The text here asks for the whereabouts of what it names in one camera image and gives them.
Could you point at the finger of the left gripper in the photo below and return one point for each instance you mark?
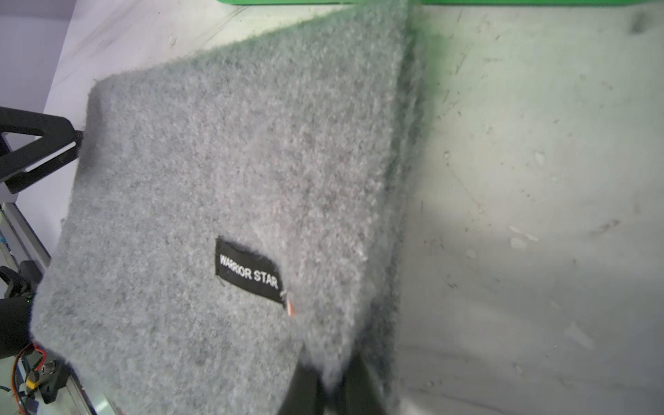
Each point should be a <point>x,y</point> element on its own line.
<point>52,132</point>
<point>23,168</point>

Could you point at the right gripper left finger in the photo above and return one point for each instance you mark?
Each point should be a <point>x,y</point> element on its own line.
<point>305,395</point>

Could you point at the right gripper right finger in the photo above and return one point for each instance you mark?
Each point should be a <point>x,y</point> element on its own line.
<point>360,396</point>

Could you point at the grey scarf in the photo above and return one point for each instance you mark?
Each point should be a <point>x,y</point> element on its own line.
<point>239,212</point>

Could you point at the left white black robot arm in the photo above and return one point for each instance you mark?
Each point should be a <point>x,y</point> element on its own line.
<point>33,146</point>

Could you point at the green plastic basket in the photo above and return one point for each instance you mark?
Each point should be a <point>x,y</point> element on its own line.
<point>536,3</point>

